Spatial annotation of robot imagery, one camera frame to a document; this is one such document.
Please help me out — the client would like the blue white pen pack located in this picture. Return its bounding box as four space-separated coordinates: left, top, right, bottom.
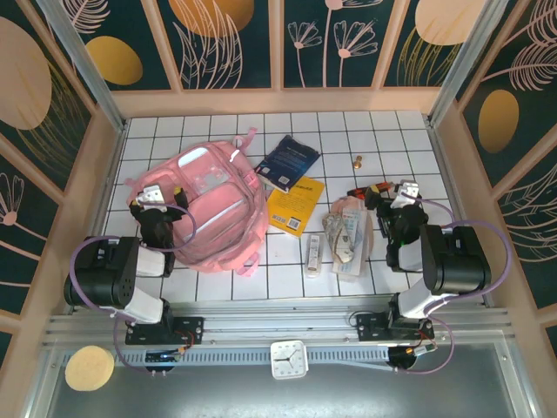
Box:
332 204 371 276

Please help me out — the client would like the clear bag of banknotes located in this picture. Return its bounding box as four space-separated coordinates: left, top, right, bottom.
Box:
330 195 376 278

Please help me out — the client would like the pink backpack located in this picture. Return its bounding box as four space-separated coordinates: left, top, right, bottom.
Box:
124 127 271 279

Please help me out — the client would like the yellow book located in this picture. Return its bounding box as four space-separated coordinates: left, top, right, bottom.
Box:
265 175 326 239

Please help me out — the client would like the dark blue book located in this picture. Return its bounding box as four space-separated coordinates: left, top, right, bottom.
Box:
253 134 322 194

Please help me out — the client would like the white tube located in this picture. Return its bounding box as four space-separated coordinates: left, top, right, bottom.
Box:
305 233 323 280

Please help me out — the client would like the left controller board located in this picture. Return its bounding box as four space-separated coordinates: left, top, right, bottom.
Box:
144 347 183 365

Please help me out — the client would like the controller board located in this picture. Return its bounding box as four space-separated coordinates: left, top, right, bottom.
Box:
386 346 438 371
144 347 183 365

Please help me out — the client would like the right controller board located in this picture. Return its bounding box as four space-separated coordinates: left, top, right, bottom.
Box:
386 346 438 371

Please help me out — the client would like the round yellow sponge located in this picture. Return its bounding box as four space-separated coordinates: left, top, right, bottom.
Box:
64 345 116 392

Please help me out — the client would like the white square clock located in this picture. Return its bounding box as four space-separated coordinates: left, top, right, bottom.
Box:
269 339 309 380

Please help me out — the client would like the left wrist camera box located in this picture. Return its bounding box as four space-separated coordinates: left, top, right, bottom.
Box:
133 185 165 206

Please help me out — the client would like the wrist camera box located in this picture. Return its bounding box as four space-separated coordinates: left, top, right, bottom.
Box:
393 179 422 205
133 185 165 206

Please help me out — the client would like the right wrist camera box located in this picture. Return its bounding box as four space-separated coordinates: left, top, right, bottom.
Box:
393 179 422 205

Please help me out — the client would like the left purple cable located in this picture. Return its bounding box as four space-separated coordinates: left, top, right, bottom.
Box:
69 198 197 376

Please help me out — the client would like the purple cable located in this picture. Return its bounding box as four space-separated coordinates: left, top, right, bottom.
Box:
391 198 513 376
69 198 197 376

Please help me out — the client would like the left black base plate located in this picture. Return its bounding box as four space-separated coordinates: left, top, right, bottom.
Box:
124 316 205 345

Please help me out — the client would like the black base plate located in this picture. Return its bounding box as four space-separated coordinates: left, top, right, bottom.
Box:
124 316 205 345
355 311 435 343

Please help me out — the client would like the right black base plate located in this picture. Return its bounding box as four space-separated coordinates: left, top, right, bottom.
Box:
355 311 435 343

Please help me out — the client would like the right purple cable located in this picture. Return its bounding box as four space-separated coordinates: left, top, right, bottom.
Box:
391 198 513 376

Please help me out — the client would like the left aluminium post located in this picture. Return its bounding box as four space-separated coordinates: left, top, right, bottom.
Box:
37 0 128 134

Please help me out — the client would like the aluminium post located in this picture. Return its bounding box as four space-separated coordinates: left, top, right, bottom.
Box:
426 0 508 127
37 0 128 134

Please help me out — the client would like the aluminium rail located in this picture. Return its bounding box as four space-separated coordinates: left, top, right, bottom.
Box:
43 304 519 349

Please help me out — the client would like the grey slotted cable duct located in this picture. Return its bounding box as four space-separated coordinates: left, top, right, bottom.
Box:
60 346 393 371

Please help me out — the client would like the right aluminium post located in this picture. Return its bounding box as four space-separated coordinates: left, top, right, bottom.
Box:
426 0 508 127

